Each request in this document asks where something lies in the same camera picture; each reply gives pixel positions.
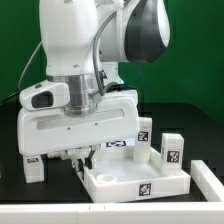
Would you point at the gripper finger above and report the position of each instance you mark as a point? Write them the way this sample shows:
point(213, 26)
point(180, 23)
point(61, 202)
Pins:
point(93, 149)
point(77, 156)

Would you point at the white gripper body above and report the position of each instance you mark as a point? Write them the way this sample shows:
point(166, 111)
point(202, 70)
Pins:
point(43, 127)

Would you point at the white square tabletop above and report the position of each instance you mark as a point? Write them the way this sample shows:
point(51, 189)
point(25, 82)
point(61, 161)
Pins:
point(118, 178)

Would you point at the white marker plate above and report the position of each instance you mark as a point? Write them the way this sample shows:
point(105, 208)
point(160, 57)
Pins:
point(118, 144)

